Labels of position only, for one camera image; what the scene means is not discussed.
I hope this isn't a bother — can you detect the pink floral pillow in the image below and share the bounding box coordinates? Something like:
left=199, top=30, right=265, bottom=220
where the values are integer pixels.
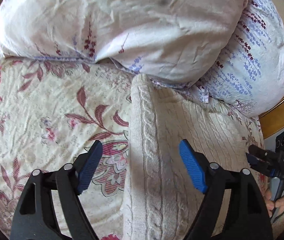
left=0, top=0, right=248, bottom=86

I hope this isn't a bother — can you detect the blue lavender print pillow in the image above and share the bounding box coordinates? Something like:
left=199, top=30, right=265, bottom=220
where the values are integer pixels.
left=191, top=0, right=284, bottom=118

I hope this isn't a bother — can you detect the floral bed sheet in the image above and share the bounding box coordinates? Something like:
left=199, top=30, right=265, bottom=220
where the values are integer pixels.
left=0, top=58, right=132, bottom=239

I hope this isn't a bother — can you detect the beige cable knit sweater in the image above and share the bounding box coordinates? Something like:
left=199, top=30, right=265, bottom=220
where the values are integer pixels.
left=123, top=74, right=264, bottom=239

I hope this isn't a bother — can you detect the person right hand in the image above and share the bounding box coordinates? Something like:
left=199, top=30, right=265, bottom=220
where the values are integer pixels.
left=264, top=189, right=284, bottom=218

